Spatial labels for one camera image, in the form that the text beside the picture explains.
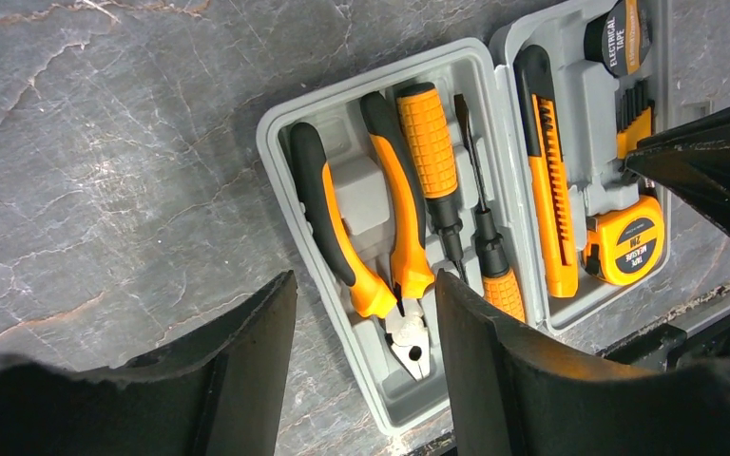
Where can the orange handled screwdriver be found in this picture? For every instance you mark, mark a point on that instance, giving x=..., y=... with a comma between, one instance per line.
x=500, y=285
x=424, y=125

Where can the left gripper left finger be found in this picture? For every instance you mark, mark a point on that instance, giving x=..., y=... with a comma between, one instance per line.
x=243, y=358

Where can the orange black utility knife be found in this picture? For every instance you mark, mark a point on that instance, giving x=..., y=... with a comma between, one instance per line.
x=533, y=76

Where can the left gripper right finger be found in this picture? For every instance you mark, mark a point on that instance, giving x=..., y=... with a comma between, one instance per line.
x=516, y=391

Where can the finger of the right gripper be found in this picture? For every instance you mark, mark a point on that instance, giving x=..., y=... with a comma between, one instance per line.
x=693, y=162

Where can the orange handled pliers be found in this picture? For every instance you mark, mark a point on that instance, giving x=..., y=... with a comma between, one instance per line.
x=370, y=228

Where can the orange tape measure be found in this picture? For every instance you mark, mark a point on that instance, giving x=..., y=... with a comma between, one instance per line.
x=623, y=246

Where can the orange hex key set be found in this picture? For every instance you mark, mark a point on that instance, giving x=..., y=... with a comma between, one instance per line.
x=635, y=114

